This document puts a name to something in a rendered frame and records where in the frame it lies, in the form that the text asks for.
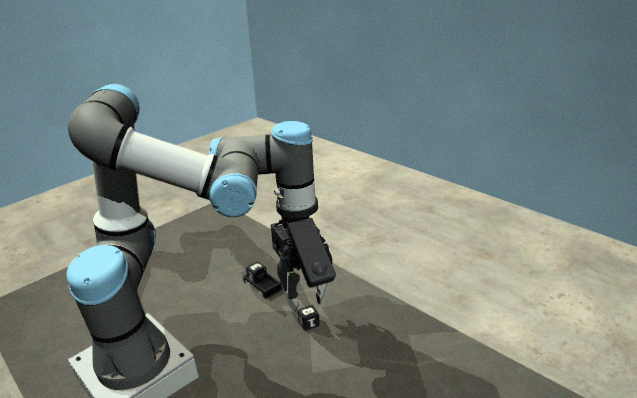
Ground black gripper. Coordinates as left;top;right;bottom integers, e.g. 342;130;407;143
271;196;327;312

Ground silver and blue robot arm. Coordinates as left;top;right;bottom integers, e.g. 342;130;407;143
67;84;336;390

